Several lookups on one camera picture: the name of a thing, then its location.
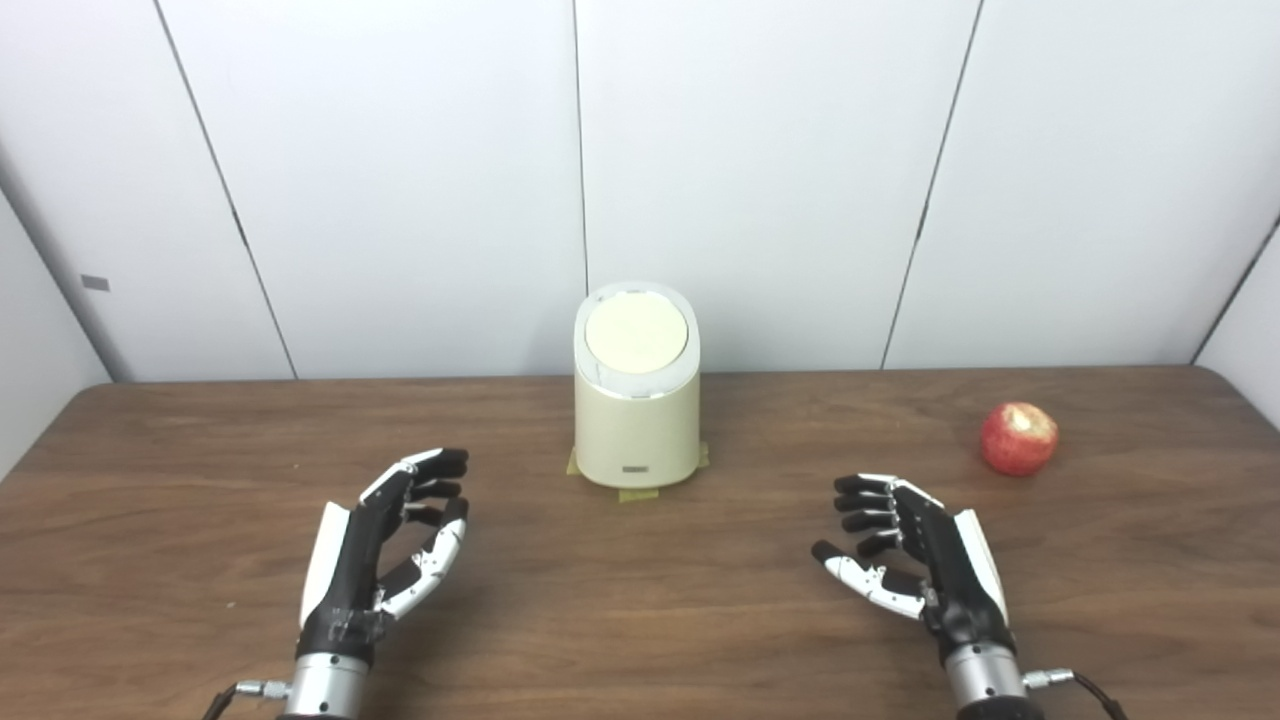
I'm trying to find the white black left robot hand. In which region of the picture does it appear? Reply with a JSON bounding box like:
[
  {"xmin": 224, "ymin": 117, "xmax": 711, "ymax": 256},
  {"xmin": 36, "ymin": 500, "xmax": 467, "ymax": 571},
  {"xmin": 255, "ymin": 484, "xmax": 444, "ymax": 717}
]
[{"xmin": 297, "ymin": 448, "xmax": 471, "ymax": 669}]

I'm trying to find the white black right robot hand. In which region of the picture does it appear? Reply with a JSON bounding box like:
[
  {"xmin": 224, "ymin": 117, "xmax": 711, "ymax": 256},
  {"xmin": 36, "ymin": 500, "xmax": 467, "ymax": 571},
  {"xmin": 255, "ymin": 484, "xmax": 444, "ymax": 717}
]
[{"xmin": 811, "ymin": 474, "xmax": 1017, "ymax": 663}]

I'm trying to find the red apple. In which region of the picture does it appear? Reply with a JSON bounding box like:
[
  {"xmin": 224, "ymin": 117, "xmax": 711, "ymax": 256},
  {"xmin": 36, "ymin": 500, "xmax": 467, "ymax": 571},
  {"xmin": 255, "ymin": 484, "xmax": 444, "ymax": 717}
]
[{"xmin": 979, "ymin": 402, "xmax": 1060, "ymax": 477}]

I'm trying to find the cream-colored bin body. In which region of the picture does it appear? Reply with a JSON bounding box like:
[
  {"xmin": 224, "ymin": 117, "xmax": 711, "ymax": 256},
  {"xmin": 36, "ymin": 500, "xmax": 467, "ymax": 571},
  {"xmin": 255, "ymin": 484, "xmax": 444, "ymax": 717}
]
[{"xmin": 573, "ymin": 282, "xmax": 702, "ymax": 490}]

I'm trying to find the cream round bin lid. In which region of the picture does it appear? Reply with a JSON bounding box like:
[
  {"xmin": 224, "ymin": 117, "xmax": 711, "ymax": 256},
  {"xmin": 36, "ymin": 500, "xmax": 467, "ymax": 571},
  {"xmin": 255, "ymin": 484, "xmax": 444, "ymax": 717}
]
[{"xmin": 585, "ymin": 290, "xmax": 689, "ymax": 375}]

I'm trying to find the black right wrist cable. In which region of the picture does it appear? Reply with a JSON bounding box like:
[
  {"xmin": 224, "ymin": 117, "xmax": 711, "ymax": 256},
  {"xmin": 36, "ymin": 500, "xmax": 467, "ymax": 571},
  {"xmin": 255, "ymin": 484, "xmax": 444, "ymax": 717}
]
[{"xmin": 1023, "ymin": 667, "xmax": 1128, "ymax": 720}]

